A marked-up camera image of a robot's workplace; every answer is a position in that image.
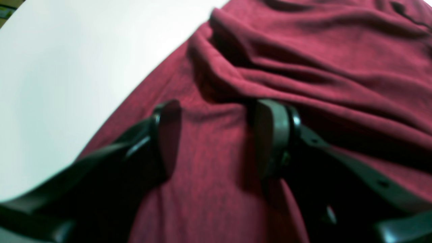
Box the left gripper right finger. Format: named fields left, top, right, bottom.
left=254, top=99, right=432, bottom=243

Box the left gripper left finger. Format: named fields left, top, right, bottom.
left=1, top=100, right=182, bottom=243

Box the dark red long-sleeve t-shirt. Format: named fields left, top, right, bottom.
left=81, top=0, right=431, bottom=243

